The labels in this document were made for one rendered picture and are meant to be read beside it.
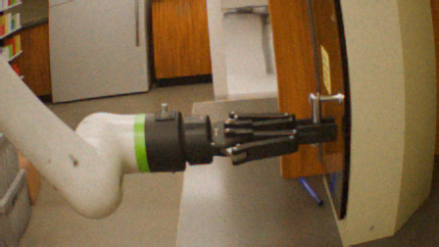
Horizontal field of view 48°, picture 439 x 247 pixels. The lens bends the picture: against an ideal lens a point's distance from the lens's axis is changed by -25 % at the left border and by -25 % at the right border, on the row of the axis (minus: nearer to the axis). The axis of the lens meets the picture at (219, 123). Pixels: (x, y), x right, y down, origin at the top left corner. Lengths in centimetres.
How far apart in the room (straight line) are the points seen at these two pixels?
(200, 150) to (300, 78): 40
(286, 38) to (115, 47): 473
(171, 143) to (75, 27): 509
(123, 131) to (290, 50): 45
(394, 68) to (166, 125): 38
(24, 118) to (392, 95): 58
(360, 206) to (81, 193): 46
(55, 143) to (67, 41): 522
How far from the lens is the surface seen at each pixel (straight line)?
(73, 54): 603
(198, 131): 94
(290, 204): 121
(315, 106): 95
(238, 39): 229
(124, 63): 593
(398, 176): 98
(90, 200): 83
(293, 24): 125
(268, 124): 98
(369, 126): 93
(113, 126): 95
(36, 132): 82
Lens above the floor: 146
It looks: 17 degrees down
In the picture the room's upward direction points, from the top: 5 degrees counter-clockwise
